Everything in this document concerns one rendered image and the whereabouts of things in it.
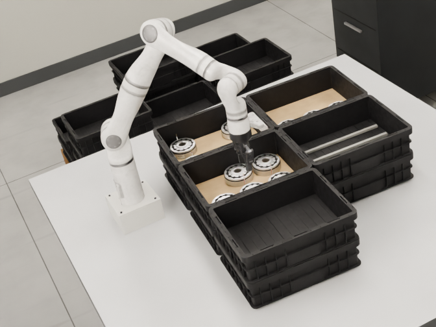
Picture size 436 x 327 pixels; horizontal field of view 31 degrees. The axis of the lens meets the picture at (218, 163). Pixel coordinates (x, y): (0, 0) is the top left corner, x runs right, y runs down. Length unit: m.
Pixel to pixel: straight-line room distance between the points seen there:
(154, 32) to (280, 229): 0.77
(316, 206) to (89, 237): 0.87
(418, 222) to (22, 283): 2.08
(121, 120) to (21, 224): 1.81
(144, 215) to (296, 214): 0.60
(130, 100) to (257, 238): 0.64
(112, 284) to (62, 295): 1.15
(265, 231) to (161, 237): 0.46
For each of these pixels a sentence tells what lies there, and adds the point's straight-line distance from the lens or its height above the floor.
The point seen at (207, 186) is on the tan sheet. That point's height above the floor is 0.83.
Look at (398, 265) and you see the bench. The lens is 2.66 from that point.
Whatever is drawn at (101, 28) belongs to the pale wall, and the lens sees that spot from 5.90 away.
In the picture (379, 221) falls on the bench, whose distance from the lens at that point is 2.83.
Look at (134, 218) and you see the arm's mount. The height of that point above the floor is 0.75.
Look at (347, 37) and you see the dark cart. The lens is 4.58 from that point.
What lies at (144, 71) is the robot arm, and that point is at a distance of 2.71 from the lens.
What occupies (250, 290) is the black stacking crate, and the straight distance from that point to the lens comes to 2.53.
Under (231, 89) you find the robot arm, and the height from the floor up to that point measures 1.29.
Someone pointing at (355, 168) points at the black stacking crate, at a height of 0.85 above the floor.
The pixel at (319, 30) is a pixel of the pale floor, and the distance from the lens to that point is 5.79.
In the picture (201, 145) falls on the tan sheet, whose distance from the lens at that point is 3.13.
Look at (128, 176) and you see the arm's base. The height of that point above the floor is 0.91.
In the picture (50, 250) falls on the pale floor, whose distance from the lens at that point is 4.22.
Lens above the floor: 2.50
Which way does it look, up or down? 34 degrees down
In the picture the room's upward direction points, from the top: 12 degrees counter-clockwise
